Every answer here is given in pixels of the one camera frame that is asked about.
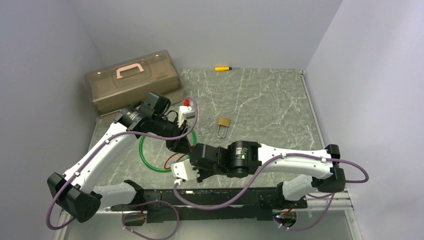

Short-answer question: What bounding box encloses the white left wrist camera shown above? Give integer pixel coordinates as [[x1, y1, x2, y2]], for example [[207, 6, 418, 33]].
[[177, 98, 195, 127]]

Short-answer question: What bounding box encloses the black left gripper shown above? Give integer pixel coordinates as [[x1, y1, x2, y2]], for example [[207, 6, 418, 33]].
[[150, 114, 191, 155]]

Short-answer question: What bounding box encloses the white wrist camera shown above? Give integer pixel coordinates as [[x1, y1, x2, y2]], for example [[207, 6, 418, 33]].
[[177, 98, 195, 127], [171, 159, 200, 185]]

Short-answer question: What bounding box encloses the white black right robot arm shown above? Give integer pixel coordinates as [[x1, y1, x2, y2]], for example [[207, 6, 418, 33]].
[[189, 140, 347, 208]]

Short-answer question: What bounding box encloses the red cable padlock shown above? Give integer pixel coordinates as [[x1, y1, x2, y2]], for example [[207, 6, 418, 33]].
[[163, 153, 188, 170]]

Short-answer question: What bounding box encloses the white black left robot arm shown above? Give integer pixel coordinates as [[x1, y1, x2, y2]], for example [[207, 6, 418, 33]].
[[47, 92, 199, 223]]

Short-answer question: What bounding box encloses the brown translucent toolbox pink handle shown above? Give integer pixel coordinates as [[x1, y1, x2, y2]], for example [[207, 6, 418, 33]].
[[84, 50, 184, 116]]

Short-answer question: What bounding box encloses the green cable lock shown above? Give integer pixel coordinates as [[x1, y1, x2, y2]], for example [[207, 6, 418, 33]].
[[138, 130, 197, 173]]

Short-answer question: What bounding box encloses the yellow handled screwdriver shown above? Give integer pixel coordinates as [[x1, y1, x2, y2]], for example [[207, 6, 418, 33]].
[[214, 66, 233, 72]]

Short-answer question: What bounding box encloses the brass padlock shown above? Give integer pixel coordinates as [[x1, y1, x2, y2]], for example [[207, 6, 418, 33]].
[[216, 116, 231, 139]]

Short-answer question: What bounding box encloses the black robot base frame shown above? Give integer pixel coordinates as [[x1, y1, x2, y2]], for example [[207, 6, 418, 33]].
[[109, 185, 309, 226]]

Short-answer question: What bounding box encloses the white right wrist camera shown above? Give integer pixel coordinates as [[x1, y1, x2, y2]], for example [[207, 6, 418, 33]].
[[171, 159, 200, 185]]

